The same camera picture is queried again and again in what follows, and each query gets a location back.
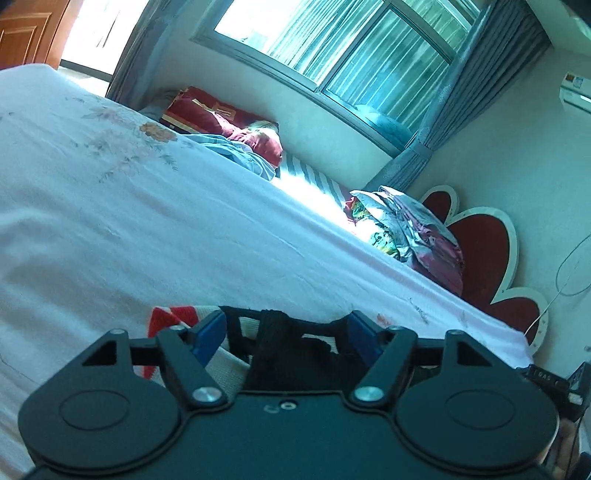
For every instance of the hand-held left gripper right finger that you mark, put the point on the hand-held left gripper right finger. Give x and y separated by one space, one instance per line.
362 337

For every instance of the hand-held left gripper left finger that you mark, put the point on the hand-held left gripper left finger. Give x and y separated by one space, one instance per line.
210 334

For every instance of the striped knit sweater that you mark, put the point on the striped knit sweater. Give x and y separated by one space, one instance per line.
277 355

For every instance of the stack of folded quilts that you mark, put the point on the stack of folded quilts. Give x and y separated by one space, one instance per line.
415 235

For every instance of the bed with floral sheet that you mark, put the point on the bed with floral sheet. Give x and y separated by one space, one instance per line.
138 230

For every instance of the red and white headboard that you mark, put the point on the red and white headboard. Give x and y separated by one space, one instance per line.
489 258

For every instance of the striped mattress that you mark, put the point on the striped mattress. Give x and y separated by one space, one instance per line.
309 184

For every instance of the blue folded cloth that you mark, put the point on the blue folded cloth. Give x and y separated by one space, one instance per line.
388 127

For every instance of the red pillow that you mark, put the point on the red pillow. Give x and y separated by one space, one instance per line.
207 117

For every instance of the blue curtain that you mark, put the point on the blue curtain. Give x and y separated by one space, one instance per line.
461 92
138 55

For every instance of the sliding glass window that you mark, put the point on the sliding glass window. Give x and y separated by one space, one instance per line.
346 46

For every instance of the white air conditioner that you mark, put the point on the white air conditioner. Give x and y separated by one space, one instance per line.
575 92

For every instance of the brown wooden door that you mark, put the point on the brown wooden door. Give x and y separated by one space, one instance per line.
27 27

